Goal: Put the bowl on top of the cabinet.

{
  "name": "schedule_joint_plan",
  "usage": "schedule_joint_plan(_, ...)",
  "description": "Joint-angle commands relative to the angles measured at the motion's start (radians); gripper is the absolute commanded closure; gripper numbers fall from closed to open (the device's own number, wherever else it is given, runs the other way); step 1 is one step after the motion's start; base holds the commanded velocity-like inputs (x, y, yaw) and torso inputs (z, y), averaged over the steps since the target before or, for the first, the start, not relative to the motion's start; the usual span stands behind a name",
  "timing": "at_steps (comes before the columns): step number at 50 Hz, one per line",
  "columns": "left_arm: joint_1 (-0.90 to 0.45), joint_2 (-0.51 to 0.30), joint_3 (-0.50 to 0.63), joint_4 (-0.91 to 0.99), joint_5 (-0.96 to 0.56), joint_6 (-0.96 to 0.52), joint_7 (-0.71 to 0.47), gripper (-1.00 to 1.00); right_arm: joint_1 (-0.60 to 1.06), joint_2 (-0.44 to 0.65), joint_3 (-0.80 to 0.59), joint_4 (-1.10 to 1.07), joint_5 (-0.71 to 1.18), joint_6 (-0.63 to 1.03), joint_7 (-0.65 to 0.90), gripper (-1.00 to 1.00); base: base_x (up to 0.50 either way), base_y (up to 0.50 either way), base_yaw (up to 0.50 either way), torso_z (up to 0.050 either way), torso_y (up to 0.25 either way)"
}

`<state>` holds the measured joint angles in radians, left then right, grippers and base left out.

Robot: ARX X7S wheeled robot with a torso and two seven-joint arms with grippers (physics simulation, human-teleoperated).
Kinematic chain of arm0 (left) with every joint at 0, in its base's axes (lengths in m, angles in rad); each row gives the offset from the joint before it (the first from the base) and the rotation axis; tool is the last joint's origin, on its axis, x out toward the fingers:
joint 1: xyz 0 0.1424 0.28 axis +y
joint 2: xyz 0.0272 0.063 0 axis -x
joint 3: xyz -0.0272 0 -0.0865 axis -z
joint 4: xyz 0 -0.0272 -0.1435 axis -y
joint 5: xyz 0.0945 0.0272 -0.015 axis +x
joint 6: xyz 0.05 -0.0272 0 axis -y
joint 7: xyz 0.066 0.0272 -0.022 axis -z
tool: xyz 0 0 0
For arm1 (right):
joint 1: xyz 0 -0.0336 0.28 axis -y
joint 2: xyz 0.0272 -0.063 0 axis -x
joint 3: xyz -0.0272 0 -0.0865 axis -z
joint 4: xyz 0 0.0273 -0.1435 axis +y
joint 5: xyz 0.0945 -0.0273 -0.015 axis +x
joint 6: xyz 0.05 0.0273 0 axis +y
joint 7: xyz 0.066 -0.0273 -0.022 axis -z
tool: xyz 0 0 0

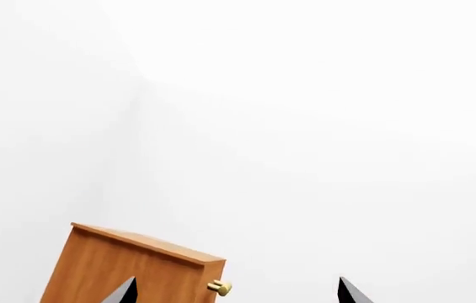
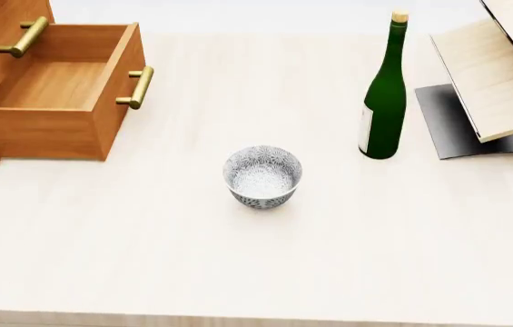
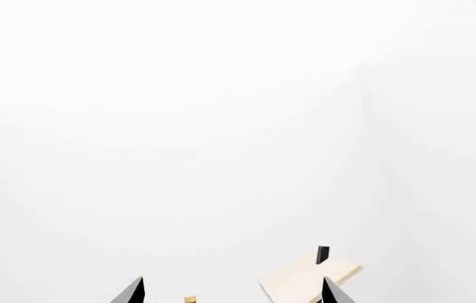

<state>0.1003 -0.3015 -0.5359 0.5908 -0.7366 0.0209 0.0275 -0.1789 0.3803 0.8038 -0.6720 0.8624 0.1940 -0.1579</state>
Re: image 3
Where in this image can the small black upright block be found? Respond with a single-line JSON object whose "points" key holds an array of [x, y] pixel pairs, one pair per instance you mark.
{"points": [[322, 254]]}

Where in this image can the light wooden board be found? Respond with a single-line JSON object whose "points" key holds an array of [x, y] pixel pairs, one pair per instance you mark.
{"points": [[301, 281]]}

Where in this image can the small tan wooden block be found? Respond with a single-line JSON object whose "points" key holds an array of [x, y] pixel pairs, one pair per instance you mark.
{"points": [[190, 299]]}

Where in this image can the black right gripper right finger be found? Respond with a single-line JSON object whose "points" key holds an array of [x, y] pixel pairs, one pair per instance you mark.
{"points": [[335, 293]]}

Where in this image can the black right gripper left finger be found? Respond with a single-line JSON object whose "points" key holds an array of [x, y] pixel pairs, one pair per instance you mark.
{"points": [[132, 294]]}

